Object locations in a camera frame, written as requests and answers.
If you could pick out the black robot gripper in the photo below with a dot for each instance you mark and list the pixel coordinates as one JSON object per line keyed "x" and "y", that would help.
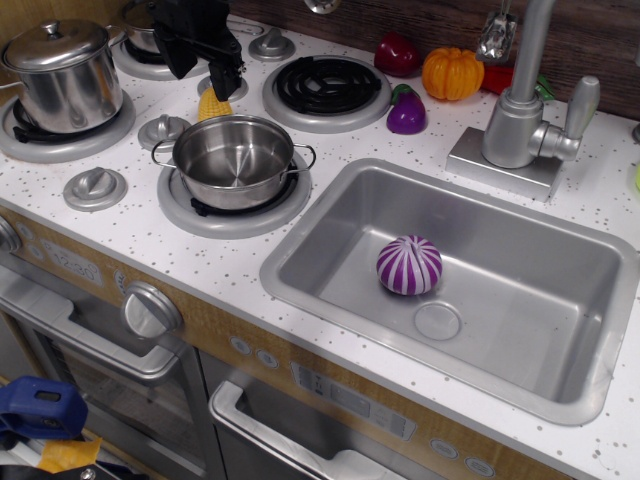
{"x": 187, "y": 30}

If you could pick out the yellow toy corn cob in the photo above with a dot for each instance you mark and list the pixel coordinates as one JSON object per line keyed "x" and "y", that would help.
{"x": 210, "y": 106}

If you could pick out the grey stove knob centre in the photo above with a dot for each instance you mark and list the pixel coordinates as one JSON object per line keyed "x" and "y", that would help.
{"x": 205, "y": 83}

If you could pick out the grey stove knob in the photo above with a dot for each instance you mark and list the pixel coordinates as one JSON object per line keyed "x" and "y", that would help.
{"x": 205, "y": 83}
{"x": 162, "y": 132}
{"x": 95, "y": 190}
{"x": 273, "y": 46}

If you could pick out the grey stove knob back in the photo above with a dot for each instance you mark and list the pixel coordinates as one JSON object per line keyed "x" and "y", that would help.
{"x": 273, "y": 46}

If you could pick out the grey stove knob middle left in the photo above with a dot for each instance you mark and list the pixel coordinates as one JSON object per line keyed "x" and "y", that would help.
{"x": 162, "y": 132}

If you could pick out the grey stove knob front left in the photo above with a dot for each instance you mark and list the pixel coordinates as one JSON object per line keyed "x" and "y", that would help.
{"x": 95, "y": 190}

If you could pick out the small steel pot at back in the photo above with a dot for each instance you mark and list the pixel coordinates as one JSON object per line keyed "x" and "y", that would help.
{"x": 138, "y": 24}

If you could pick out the back right black coil burner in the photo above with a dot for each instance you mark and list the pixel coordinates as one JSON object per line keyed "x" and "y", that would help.
{"x": 326, "y": 94}

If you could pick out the hanging perforated ladle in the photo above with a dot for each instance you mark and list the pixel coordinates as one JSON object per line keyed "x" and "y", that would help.
{"x": 322, "y": 7}

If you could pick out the large steel pot with lid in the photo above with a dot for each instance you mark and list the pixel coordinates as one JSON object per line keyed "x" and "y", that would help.
{"x": 66, "y": 74}

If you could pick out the dark red toy pepper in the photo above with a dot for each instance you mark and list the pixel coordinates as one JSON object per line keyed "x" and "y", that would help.
{"x": 397, "y": 56}

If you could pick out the purple toy eggplant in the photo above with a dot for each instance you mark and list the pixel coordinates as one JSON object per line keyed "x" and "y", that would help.
{"x": 407, "y": 115}

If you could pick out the orange toy pumpkin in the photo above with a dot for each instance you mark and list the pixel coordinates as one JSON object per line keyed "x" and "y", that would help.
{"x": 452, "y": 74}

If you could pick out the round grey oven dial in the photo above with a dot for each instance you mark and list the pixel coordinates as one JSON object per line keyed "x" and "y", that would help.
{"x": 147, "y": 312}

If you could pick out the grey dial at left edge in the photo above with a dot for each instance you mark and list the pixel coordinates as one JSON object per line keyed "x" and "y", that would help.
{"x": 10, "y": 241}

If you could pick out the purple white striped toy onion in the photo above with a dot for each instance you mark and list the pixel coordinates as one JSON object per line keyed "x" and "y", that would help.
{"x": 409, "y": 265}

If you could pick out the red toy chili pepper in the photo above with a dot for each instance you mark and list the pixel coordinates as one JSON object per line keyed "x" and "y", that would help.
{"x": 498, "y": 77}

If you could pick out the hanging silver utensil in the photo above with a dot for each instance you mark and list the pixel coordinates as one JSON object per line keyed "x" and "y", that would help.
{"x": 495, "y": 42}

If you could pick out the silver toy faucet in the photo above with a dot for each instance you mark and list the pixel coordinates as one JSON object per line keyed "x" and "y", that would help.
{"x": 519, "y": 151}

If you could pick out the blue clamp tool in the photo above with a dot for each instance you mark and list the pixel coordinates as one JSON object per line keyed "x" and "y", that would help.
{"x": 34, "y": 408}

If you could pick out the grey toy sink basin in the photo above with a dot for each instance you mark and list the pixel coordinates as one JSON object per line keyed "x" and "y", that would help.
{"x": 530, "y": 308}

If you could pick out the yellow cloth piece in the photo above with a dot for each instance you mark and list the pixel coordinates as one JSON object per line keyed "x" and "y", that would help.
{"x": 62, "y": 455}

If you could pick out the small steel pan with handles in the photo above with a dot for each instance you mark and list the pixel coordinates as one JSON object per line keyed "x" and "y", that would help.
{"x": 237, "y": 162}

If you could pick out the left oven door with handle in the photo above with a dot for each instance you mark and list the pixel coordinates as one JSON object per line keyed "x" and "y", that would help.
{"x": 146, "y": 398}

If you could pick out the right dishwasher door with handle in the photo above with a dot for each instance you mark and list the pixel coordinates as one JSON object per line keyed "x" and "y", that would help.
{"x": 266, "y": 433}

